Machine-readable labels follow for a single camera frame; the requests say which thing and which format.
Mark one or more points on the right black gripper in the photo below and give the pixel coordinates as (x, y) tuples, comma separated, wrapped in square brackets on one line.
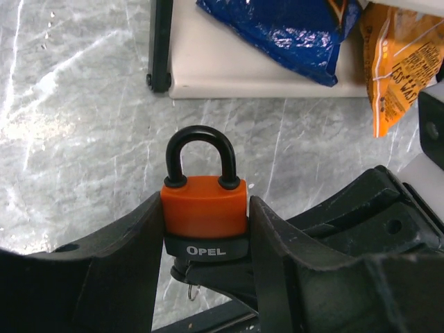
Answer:
[(376, 213)]

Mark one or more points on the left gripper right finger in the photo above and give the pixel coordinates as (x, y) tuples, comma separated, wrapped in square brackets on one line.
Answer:
[(305, 286)]

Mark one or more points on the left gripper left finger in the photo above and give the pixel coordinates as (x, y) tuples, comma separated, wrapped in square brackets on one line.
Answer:
[(104, 282)]

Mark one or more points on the black-headed key bunch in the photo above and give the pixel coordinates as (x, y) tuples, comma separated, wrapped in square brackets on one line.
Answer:
[(192, 273)]

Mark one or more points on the small orange black padlock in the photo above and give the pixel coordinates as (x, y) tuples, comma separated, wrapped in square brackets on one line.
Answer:
[(205, 217)]

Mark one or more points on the orange snack bag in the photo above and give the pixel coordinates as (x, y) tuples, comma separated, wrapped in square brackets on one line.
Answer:
[(403, 51)]

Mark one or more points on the blue snack bag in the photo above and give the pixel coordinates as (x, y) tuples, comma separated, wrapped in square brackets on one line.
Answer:
[(303, 36)]

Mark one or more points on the beige three-tier shelf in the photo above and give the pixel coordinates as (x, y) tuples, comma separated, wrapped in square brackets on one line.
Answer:
[(193, 56)]

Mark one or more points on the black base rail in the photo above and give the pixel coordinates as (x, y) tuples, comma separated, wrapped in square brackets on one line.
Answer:
[(229, 317)]

